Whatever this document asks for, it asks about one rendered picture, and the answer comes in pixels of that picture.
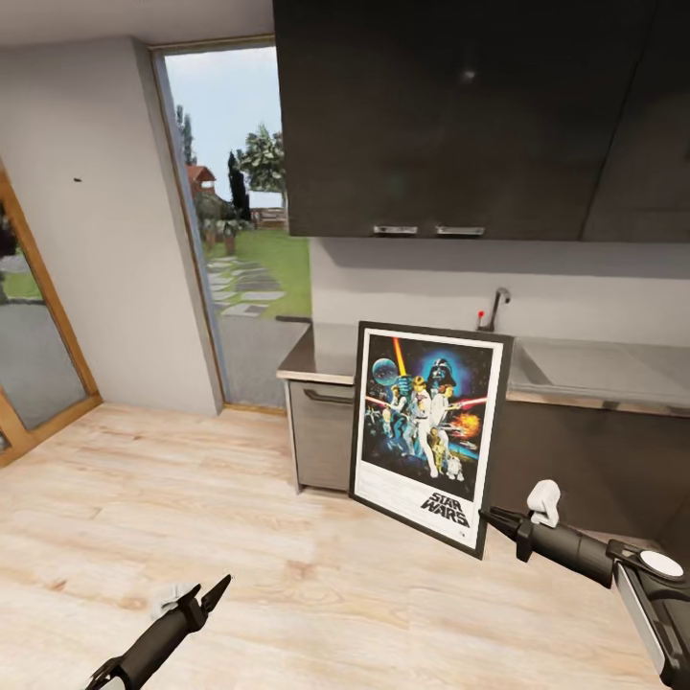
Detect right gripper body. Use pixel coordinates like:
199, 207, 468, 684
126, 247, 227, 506
516, 511, 583, 573

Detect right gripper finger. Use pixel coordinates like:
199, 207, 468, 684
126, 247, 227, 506
490, 506, 526, 521
478, 510, 529, 541

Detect poster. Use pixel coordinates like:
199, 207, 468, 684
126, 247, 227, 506
348, 322, 515, 561

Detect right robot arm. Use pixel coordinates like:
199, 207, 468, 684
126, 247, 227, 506
478, 480, 690, 690

